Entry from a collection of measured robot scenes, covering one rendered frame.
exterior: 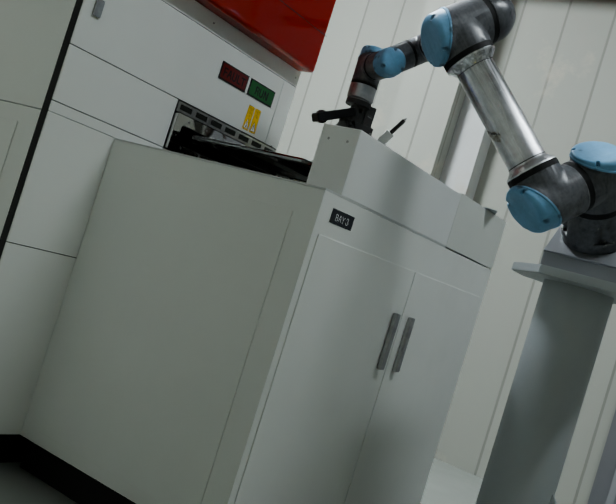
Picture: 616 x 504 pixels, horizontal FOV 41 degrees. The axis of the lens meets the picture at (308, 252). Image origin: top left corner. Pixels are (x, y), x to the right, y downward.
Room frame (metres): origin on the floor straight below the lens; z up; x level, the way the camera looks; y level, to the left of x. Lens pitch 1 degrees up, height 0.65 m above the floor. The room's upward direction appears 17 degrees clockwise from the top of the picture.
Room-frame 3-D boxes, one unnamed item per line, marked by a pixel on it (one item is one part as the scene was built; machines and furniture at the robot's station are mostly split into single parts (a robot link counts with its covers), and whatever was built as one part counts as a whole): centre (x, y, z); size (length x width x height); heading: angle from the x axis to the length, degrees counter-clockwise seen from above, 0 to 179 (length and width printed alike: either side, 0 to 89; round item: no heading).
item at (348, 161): (1.92, -0.14, 0.89); 0.55 x 0.09 x 0.14; 146
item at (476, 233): (2.45, -0.17, 0.89); 0.62 x 0.35 x 0.14; 56
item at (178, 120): (2.28, 0.30, 0.89); 0.44 x 0.02 x 0.10; 146
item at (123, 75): (2.14, 0.42, 1.02); 0.81 x 0.03 x 0.40; 146
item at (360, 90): (2.28, -0.01, 1.16); 0.08 x 0.08 x 0.05
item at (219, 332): (2.19, -0.01, 0.41); 0.96 x 0.64 x 0.82; 146
